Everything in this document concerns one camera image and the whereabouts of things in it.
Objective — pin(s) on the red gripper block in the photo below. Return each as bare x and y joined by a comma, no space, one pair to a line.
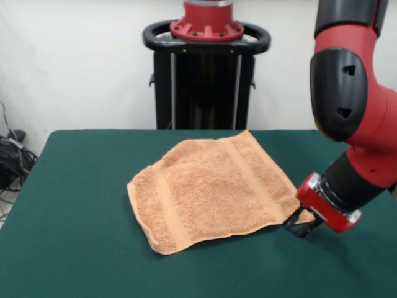
322,211

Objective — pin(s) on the orange-brown terry towel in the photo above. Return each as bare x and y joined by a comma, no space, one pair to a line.
211,192

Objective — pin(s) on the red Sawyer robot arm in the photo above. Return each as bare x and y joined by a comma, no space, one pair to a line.
372,124

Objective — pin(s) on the dark green table cloth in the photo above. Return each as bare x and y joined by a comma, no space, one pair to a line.
77,232

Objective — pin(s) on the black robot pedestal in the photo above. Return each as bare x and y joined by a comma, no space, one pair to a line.
211,93

